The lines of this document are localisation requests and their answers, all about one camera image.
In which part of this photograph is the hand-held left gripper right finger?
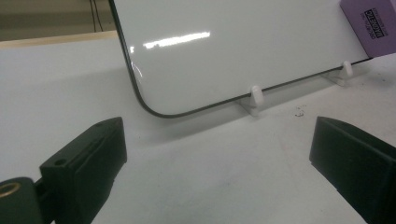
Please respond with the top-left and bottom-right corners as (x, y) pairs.
(308, 116), (396, 224)

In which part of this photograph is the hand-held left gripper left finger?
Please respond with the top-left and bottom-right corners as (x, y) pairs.
(38, 117), (128, 224)

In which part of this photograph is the purple whiteboard eraser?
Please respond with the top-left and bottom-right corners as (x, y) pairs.
(339, 0), (396, 59)

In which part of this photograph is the white whiteboard with black rim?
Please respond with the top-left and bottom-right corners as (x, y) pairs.
(107, 0), (374, 119)

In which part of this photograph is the white whiteboard stand foot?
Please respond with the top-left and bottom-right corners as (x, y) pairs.
(321, 60), (355, 88)
(238, 85), (265, 118)

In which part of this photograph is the thin black wall cable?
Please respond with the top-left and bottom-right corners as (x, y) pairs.
(93, 0), (104, 33)
(89, 0), (96, 33)

